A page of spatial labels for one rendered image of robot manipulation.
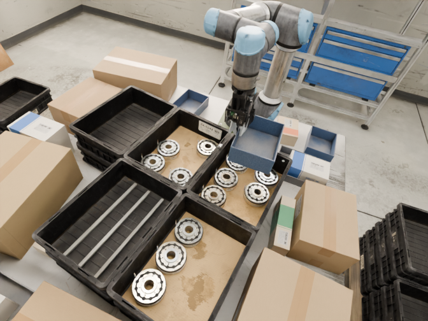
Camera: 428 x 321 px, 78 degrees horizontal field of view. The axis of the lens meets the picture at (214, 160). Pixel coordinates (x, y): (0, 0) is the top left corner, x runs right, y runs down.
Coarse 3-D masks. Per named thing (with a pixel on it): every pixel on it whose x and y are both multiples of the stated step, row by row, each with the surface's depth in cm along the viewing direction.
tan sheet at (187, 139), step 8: (184, 128) 135; (176, 136) 130; (184, 136) 131; (192, 136) 131; (200, 136) 132; (184, 144) 127; (192, 144) 128; (152, 152) 122; (184, 152) 124; (192, 152) 124; (168, 160) 119; (176, 160) 120; (184, 160) 120; (192, 160) 121; (200, 160) 122; (168, 168) 117; (192, 168) 118
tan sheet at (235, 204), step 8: (224, 160) 123; (248, 168) 122; (240, 176) 118; (248, 176) 118; (280, 176) 121; (208, 184) 113; (240, 184) 115; (248, 184) 116; (232, 192) 112; (240, 192) 112; (272, 192) 114; (232, 200) 109; (240, 200) 110; (224, 208) 106; (232, 208) 107; (240, 208) 107; (248, 208) 108; (256, 208) 108; (264, 208) 108; (240, 216) 105; (248, 216) 105; (256, 216) 106; (256, 224) 103
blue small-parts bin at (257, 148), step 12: (264, 120) 99; (252, 132) 102; (264, 132) 103; (276, 132) 101; (240, 144) 97; (252, 144) 98; (264, 144) 99; (276, 144) 99; (228, 156) 90; (240, 156) 88; (252, 156) 86; (264, 156) 94; (252, 168) 90; (264, 168) 88
